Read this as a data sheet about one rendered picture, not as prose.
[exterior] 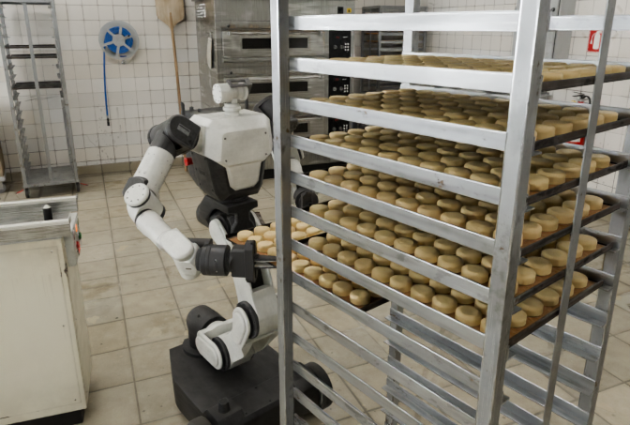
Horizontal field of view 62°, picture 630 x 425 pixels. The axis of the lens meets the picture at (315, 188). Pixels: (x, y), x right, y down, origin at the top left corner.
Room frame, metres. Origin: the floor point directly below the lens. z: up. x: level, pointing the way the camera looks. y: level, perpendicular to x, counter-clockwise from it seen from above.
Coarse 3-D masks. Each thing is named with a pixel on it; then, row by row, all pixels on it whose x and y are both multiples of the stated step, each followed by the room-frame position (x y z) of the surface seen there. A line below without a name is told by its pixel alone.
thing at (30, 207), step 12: (0, 204) 2.01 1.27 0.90; (12, 204) 2.02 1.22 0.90; (24, 204) 2.03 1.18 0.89; (36, 204) 2.05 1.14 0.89; (48, 204) 2.06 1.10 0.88; (60, 204) 2.08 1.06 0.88; (72, 204) 2.09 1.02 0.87; (0, 216) 2.01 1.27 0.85; (12, 216) 2.02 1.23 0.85; (24, 216) 2.03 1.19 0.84
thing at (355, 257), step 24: (312, 240) 1.25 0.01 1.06; (336, 240) 1.27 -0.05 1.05; (360, 264) 1.11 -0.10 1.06; (384, 264) 1.13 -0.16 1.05; (408, 288) 1.01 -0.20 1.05; (432, 288) 0.99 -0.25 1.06; (552, 288) 1.00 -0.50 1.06; (576, 288) 1.03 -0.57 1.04; (456, 312) 0.90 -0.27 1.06; (480, 312) 0.89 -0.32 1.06; (528, 312) 0.91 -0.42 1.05
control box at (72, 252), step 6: (72, 216) 2.04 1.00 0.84; (72, 222) 1.96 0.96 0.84; (72, 228) 1.90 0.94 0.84; (78, 228) 2.04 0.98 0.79; (72, 234) 1.87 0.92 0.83; (78, 234) 2.01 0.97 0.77; (66, 240) 1.85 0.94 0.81; (72, 240) 1.86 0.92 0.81; (78, 240) 1.99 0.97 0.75; (66, 246) 1.85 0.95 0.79; (72, 246) 1.86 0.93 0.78; (72, 252) 1.86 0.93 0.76; (78, 252) 1.94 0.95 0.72; (72, 258) 1.86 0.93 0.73; (72, 264) 1.85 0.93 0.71
